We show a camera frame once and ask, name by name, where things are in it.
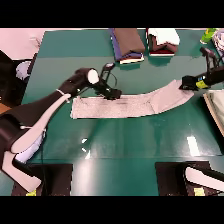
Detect pale garment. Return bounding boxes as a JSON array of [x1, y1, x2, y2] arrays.
[[212, 28, 224, 57]]

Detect green garment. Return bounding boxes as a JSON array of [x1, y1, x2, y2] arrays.
[[199, 28, 218, 45]]

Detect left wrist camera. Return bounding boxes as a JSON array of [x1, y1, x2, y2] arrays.
[[100, 62, 116, 85]]

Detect grey garment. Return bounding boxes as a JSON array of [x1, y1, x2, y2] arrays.
[[70, 78, 195, 120]]

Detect beige garment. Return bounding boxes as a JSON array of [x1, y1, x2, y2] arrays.
[[202, 89, 224, 138]]

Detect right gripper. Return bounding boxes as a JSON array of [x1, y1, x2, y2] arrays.
[[179, 75, 201, 92]]

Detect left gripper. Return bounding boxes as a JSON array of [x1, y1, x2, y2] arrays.
[[94, 83, 123, 101]]

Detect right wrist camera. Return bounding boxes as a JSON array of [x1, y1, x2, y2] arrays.
[[199, 46, 218, 76]]

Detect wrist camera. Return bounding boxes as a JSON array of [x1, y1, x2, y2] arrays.
[[100, 62, 116, 85], [199, 46, 218, 76]]

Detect dark brown garment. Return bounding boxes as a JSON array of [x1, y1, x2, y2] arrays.
[[148, 34, 179, 54]]

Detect white garment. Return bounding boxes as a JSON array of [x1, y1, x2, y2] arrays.
[[147, 28, 181, 47], [119, 54, 146, 65]]

